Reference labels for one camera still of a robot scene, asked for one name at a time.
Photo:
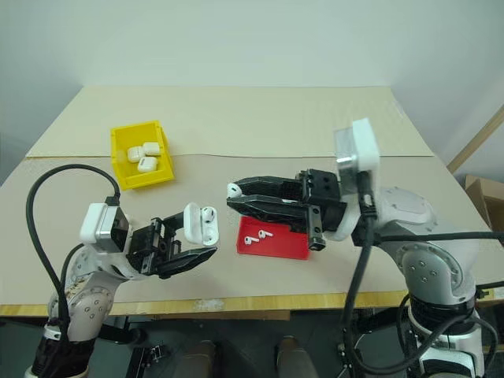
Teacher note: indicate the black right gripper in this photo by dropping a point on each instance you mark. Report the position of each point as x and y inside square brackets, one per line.
[325, 185]

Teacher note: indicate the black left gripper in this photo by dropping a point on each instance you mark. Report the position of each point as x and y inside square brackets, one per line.
[145, 244]

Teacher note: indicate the white charging case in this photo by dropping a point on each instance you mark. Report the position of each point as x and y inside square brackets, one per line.
[136, 154]
[146, 164]
[151, 148]
[192, 224]

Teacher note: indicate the white earbud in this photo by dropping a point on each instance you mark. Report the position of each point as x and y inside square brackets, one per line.
[247, 240]
[233, 190]
[208, 214]
[262, 234]

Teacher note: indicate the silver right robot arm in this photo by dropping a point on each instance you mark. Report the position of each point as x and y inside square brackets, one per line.
[425, 244]

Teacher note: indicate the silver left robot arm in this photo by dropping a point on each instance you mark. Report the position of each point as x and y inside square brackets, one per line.
[90, 303]

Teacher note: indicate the yellow plastic bin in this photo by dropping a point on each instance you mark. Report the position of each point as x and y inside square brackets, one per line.
[149, 182]

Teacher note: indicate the closed white charging case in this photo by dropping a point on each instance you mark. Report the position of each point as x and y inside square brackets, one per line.
[136, 154]
[151, 148]
[146, 164]

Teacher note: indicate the brown cardboard box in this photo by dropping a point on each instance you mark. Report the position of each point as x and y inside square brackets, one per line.
[488, 197]

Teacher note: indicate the red and blue tray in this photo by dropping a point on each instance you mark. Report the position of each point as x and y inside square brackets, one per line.
[275, 248]

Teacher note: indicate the grey beige cardboard sheet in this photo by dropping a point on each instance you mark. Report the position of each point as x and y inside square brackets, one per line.
[275, 279]

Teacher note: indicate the light beige cardboard sheet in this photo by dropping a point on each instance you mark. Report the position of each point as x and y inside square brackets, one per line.
[256, 118]

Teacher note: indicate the black table leg bar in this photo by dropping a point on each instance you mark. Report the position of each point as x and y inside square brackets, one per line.
[378, 319]
[118, 332]

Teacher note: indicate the dark brown rounded shape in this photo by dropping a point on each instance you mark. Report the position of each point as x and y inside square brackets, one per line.
[295, 358]

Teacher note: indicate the leaning wooden beam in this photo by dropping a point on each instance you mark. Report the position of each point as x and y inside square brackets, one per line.
[476, 141]

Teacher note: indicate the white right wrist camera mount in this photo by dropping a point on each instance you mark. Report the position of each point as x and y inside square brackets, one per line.
[366, 145]

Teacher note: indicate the black metal bracket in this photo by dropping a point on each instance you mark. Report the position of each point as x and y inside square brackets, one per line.
[344, 360]
[149, 354]

